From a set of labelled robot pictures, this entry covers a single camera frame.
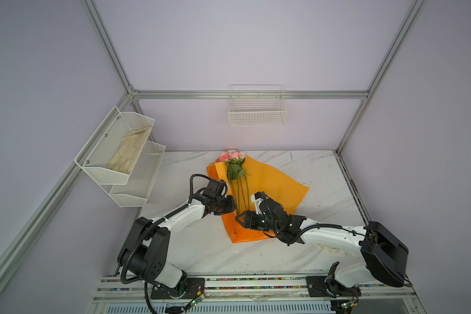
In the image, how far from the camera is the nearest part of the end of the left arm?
2.14ft

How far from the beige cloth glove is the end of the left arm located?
11.8 inches

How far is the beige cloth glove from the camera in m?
0.75

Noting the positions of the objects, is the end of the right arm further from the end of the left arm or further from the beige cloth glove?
the beige cloth glove
